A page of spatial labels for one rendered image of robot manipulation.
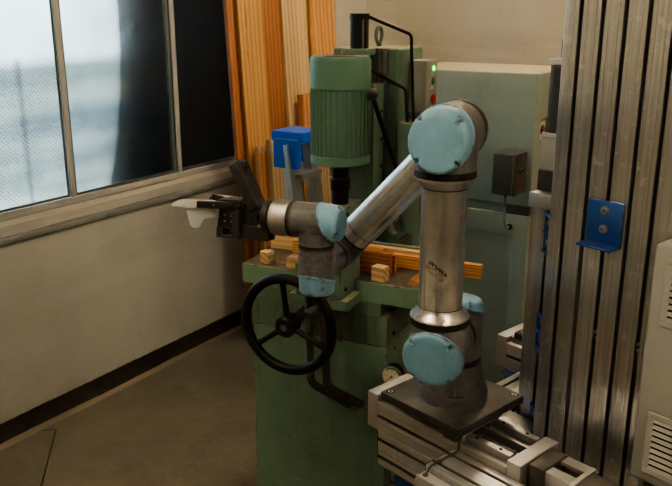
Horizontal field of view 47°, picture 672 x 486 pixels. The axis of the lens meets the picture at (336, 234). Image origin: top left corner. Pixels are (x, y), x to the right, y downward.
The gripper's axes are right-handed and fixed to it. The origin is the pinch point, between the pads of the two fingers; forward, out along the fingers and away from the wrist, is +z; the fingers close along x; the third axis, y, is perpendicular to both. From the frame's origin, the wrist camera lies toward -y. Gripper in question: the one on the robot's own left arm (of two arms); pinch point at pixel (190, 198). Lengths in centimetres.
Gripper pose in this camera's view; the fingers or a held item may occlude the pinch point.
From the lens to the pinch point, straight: 170.8
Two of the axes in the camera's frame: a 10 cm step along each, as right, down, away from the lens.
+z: -9.3, -1.0, 3.7
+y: -0.5, 9.9, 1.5
